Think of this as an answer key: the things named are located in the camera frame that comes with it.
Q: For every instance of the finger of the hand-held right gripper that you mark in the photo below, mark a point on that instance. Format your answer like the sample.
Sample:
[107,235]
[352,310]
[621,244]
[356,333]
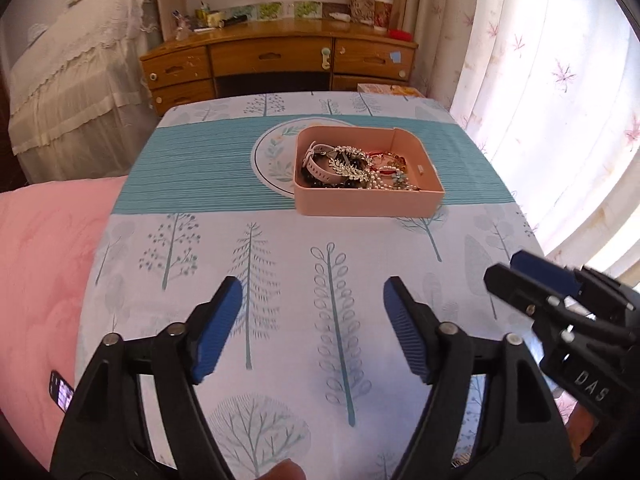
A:
[545,272]
[510,285]

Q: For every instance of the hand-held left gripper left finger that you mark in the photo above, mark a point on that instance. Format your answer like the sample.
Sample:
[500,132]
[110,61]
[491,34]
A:
[220,330]

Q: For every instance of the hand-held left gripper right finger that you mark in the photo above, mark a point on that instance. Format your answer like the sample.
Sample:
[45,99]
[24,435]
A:
[407,330]

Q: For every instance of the pink jewelry box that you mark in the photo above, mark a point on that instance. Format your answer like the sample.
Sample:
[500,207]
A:
[365,205]

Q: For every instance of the person's left hand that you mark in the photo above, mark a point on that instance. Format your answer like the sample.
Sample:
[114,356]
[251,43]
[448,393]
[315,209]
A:
[285,472]

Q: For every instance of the black smartphone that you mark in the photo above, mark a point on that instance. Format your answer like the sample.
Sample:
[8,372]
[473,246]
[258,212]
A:
[62,392]

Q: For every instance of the white floral curtain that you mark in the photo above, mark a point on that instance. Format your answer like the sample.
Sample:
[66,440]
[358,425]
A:
[525,85]

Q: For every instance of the pink blanket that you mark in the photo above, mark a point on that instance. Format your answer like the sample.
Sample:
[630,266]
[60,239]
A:
[40,270]

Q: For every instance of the orange box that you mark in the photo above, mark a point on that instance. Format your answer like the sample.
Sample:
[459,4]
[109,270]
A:
[395,91]

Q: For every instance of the red lid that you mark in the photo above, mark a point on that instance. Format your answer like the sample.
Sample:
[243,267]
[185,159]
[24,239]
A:
[400,35]

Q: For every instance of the wooden desk with drawers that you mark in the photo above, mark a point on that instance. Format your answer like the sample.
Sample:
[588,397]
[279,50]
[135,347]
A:
[270,55]

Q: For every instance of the green white drawer lock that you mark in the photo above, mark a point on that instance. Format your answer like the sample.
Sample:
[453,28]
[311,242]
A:
[325,59]

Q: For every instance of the white lace cover cloth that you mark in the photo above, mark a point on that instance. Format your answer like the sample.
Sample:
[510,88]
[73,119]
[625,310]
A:
[75,70]

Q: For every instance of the red patterned paper cup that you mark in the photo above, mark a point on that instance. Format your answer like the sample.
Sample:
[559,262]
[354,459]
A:
[383,12]

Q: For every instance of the glass figurine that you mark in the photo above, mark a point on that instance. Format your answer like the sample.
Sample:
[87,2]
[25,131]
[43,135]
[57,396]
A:
[182,27]

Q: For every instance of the black flashlight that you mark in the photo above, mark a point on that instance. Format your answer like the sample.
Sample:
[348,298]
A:
[234,21]

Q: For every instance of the yellow tissue box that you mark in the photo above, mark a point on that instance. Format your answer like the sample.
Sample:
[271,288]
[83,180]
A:
[207,17]

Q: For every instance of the patterned beige canister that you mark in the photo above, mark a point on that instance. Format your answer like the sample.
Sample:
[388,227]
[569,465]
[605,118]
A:
[362,7]

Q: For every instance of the white tube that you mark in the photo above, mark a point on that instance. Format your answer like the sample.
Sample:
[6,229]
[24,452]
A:
[339,16]

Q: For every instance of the row of green picture cards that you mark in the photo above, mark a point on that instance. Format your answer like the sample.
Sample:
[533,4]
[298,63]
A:
[287,10]

